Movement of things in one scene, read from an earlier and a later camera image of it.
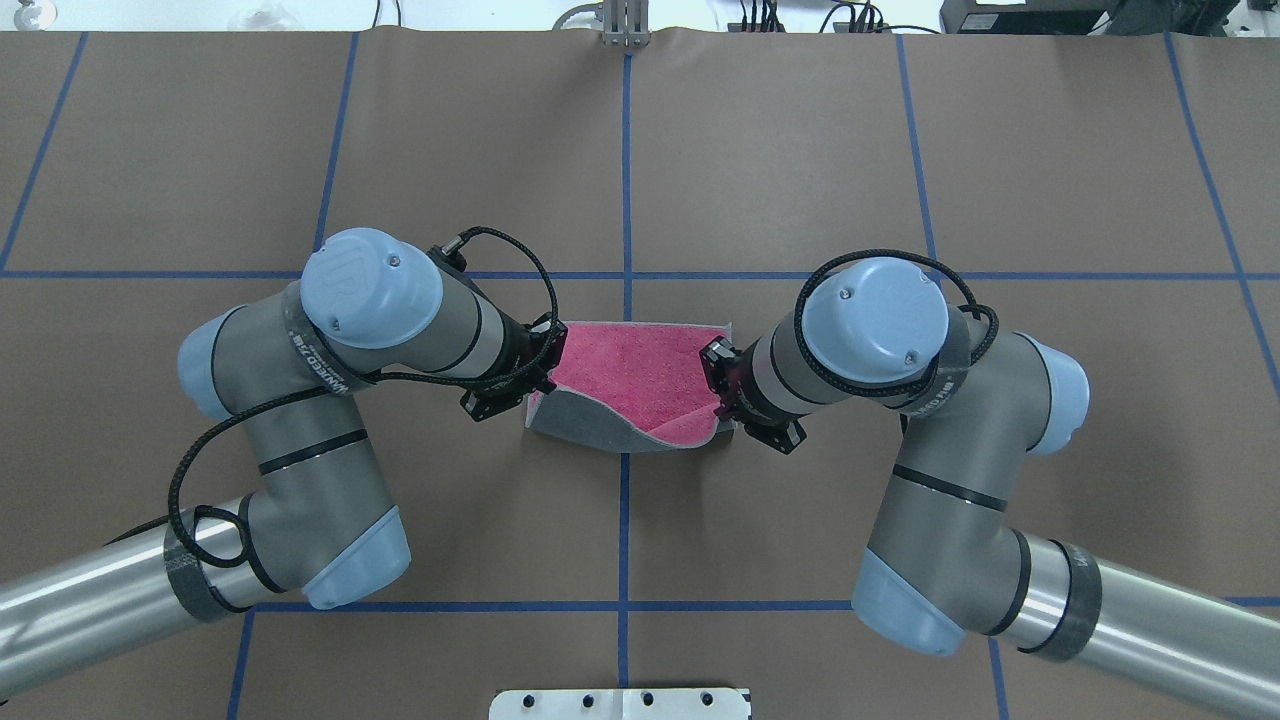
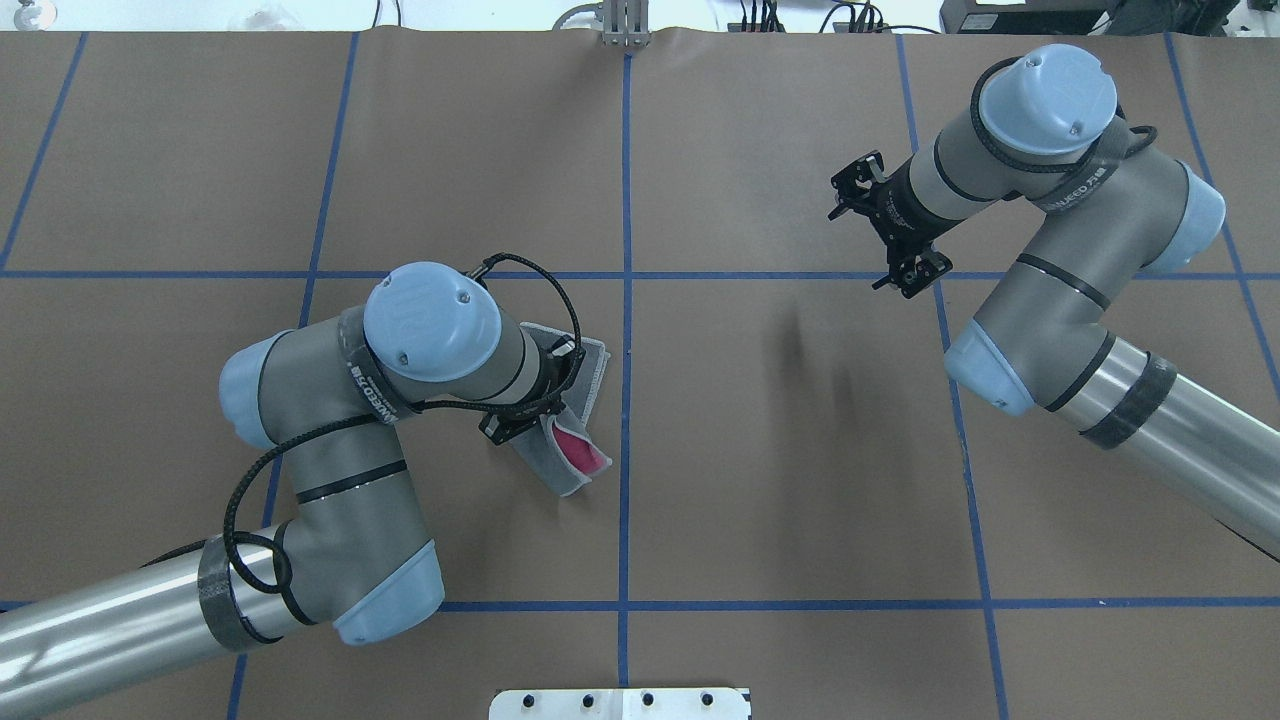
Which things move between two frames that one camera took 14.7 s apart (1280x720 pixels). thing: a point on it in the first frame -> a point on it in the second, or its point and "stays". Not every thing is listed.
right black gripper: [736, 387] -> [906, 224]
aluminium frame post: [626, 23] stays
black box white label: [1034, 17] stays
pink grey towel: [626, 386] -> [558, 446]
